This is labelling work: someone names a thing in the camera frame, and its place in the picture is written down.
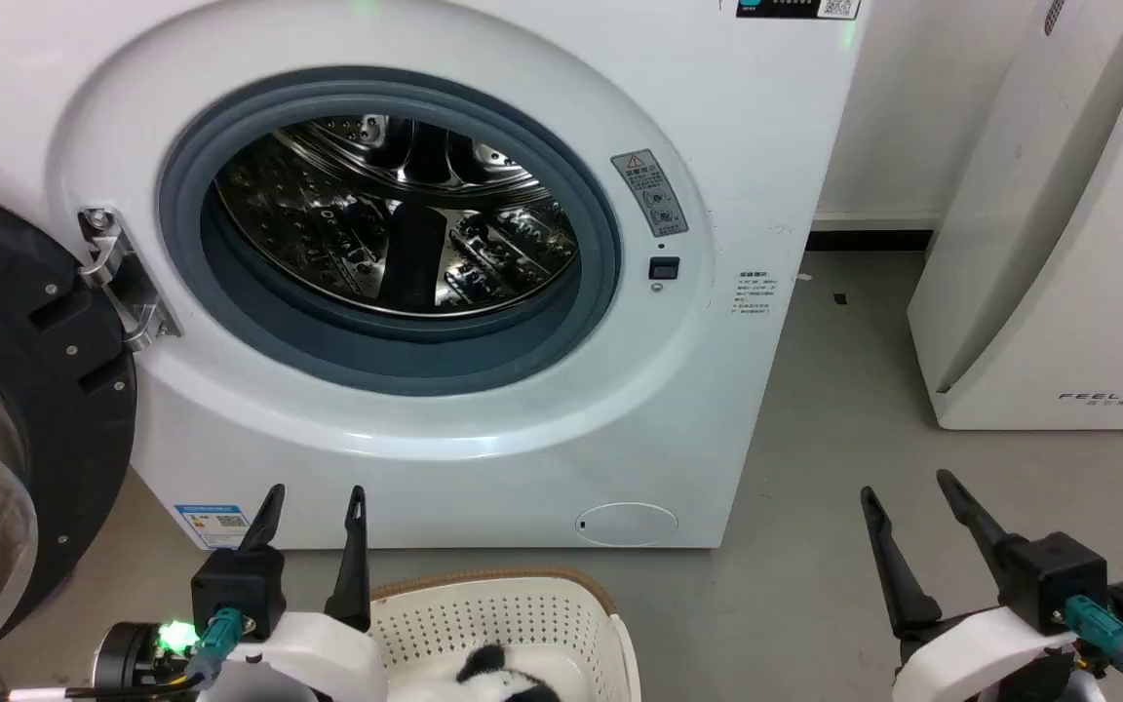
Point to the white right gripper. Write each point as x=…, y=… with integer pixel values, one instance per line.
x=971, y=653

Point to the grey warning sticker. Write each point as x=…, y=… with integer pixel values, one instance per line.
x=651, y=193

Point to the white perforated laundry basket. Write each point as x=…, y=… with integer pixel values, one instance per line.
x=522, y=609

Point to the silver metal door hinge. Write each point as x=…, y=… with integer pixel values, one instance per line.
x=123, y=283

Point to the small printed text label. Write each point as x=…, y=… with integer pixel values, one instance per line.
x=753, y=293

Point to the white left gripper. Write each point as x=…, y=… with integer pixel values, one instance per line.
x=328, y=658

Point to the black round washer door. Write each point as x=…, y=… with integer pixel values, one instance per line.
x=45, y=409

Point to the black and white plush toy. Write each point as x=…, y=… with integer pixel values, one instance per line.
x=498, y=682

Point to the black QR code sticker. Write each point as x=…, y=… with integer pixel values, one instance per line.
x=800, y=7

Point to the white air purifier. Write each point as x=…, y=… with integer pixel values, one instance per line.
x=1059, y=244

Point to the blue energy label sticker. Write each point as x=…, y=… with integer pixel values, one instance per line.
x=212, y=526

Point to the black door latch socket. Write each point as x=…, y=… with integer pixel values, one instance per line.
x=664, y=268

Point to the oval drain filter cover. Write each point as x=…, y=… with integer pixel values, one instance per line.
x=628, y=524

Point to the grey rubber door gasket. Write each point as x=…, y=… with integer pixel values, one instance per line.
x=367, y=356

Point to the white front-load washing machine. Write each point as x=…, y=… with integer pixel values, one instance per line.
x=484, y=58

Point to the shiny steel washer drum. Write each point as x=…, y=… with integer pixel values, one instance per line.
x=328, y=214

